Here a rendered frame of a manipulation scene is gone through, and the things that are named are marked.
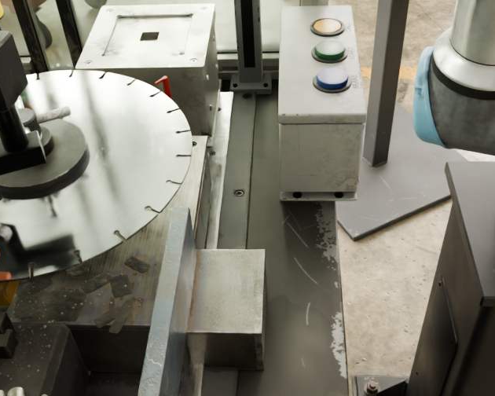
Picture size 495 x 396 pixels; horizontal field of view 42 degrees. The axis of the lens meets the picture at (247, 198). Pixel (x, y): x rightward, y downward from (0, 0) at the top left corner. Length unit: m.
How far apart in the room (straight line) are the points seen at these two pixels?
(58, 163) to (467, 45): 0.44
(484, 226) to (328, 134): 0.24
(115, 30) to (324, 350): 0.57
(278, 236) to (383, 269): 0.97
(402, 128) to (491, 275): 1.43
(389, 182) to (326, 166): 1.17
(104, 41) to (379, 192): 1.20
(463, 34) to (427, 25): 2.15
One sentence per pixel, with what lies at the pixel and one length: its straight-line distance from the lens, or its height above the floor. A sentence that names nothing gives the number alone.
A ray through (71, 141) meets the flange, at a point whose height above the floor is 0.96.
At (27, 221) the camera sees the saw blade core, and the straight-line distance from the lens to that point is 0.64.
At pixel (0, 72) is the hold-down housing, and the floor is 1.11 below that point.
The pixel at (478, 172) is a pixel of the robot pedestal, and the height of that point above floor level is 0.75.
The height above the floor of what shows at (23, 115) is 1.00.
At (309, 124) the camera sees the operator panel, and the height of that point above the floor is 0.88.
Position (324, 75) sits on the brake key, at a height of 0.91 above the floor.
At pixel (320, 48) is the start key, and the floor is 0.91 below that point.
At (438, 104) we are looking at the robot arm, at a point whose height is 0.94.
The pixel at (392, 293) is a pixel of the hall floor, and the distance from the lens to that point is 1.75.
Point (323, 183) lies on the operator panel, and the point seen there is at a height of 0.78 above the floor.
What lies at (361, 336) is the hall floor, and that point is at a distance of 1.66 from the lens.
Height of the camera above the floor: 1.37
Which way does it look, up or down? 44 degrees down
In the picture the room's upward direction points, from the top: 4 degrees counter-clockwise
